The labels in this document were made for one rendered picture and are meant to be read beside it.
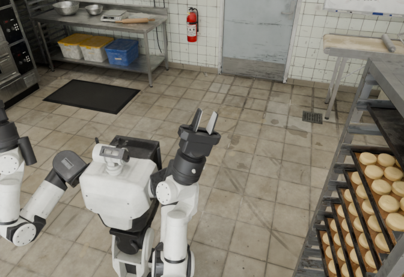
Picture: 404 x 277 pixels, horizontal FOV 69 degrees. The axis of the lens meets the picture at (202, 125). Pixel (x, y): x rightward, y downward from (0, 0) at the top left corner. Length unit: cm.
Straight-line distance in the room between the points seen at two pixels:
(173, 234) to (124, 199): 27
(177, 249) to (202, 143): 33
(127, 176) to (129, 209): 12
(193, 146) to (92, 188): 49
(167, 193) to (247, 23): 392
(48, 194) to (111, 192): 24
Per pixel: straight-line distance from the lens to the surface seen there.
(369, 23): 455
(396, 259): 82
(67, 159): 126
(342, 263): 129
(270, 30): 457
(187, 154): 82
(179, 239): 93
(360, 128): 111
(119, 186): 112
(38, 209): 126
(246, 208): 279
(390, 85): 87
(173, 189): 85
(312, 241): 153
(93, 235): 275
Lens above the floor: 216
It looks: 36 degrees down
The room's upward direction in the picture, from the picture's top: straight up
